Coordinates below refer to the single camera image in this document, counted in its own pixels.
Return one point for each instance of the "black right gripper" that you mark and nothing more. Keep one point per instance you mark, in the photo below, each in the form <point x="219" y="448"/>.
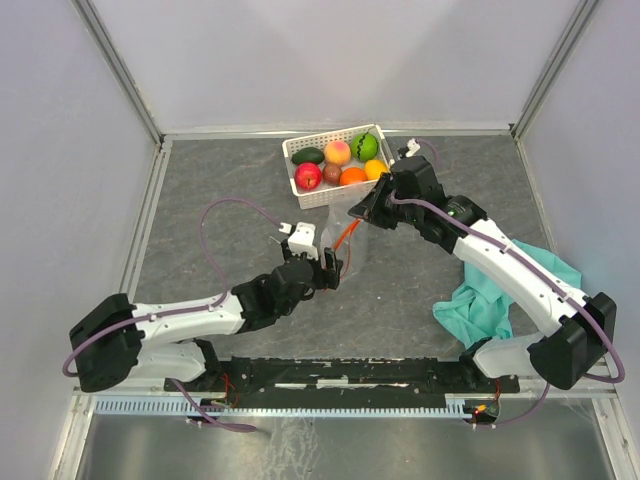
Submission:
<point x="367" y="206"/>

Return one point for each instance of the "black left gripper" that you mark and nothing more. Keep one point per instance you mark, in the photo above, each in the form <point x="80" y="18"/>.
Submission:
<point x="326" y="277"/>

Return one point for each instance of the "toy orange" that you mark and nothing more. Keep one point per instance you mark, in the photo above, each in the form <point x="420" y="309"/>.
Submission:
<point x="352" y="175"/>

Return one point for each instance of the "yellow toy lemon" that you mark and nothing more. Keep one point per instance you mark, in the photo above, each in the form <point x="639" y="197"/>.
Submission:
<point x="375" y="168"/>

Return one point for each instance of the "green toy watermelon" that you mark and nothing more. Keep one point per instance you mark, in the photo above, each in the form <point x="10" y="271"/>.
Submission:
<point x="364" y="147"/>

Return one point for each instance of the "red toy apple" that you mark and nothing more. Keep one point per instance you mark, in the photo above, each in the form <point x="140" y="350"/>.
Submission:
<point x="308" y="176"/>

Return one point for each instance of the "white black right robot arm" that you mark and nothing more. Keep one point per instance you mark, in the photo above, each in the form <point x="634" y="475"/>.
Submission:
<point x="574" y="330"/>

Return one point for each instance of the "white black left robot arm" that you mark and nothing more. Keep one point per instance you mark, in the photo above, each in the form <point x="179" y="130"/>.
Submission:
<point x="119" y="341"/>

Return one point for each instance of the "brown toy passion fruit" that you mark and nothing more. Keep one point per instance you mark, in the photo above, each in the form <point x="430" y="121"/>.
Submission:
<point x="332" y="174"/>

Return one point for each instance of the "toy peach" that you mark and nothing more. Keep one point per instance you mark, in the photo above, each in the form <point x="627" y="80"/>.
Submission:
<point x="337" y="152"/>

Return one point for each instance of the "dark green toy avocado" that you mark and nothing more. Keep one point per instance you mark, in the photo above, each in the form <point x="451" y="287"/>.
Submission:
<point x="308" y="155"/>

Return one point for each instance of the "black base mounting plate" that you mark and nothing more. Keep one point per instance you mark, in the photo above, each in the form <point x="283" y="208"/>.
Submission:
<point x="332" y="384"/>

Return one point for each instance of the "teal cloth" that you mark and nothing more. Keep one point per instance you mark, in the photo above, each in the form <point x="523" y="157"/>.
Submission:
<point x="479" y="308"/>

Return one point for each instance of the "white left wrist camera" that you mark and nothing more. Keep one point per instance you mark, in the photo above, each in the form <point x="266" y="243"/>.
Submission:
<point x="300" y="239"/>

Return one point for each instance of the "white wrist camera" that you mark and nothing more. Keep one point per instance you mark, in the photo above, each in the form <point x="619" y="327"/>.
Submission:
<point x="300" y="239"/>
<point x="410" y="149"/>

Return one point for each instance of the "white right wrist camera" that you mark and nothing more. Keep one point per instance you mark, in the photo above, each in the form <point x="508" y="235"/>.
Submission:
<point x="410" y="149"/>

